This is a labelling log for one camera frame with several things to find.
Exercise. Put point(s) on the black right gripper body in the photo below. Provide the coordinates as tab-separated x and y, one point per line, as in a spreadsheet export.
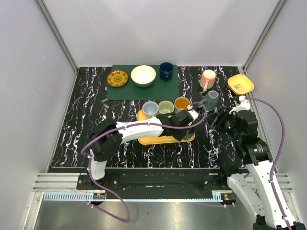
226	124

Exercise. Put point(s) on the aluminium frame rail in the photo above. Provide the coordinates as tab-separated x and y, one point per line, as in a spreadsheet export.
56	182

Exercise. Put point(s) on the navy blue mug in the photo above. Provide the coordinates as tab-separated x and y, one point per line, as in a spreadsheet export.
166	71

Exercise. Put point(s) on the dark green placemat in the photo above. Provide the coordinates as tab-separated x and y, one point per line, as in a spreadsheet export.
159	90

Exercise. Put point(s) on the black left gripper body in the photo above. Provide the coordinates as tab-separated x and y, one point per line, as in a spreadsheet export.
183	130

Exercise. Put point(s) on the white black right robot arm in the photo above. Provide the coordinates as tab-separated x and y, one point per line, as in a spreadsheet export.
267	206

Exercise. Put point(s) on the orange and blue mug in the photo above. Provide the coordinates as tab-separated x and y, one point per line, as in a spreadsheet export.
181	103

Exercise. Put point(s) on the yellow square dish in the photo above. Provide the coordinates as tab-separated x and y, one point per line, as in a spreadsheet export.
240	84

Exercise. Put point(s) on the pink mug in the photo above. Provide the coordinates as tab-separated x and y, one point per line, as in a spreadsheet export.
207	79

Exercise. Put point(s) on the yellow serving tray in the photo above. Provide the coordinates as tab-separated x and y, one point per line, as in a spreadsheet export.
163	140

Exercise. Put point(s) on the grey mug white inside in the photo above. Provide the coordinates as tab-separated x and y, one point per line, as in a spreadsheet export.
211	100

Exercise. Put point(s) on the light blue mug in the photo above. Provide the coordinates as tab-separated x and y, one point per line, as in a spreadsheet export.
150	109

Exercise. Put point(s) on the dark teal mug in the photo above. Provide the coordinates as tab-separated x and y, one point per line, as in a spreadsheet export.
189	134

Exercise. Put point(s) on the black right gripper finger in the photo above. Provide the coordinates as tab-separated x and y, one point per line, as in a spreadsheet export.
214	115
213	124

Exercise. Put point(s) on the light green mug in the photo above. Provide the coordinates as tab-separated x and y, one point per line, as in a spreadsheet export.
166	107

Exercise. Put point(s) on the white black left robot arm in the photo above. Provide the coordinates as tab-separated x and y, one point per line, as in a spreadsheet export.
106	140

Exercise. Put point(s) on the yellow patterned plate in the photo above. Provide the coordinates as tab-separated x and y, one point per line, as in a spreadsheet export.
117	78

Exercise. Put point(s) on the white bowl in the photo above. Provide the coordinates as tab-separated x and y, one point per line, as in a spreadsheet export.
143	76

